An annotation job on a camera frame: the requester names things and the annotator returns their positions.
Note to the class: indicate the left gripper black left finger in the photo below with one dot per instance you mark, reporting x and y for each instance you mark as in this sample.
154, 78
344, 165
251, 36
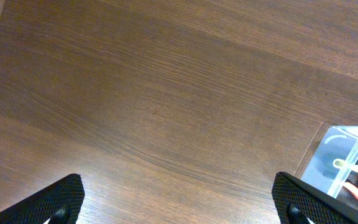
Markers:
60, 202

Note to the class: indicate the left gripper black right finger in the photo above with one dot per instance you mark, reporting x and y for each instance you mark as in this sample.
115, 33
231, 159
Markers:
299, 202

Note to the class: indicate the file yellow black handle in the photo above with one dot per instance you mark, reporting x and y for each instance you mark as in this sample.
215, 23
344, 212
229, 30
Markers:
340, 163

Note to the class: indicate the clear plastic container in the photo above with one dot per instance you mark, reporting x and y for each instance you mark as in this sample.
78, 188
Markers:
332, 142

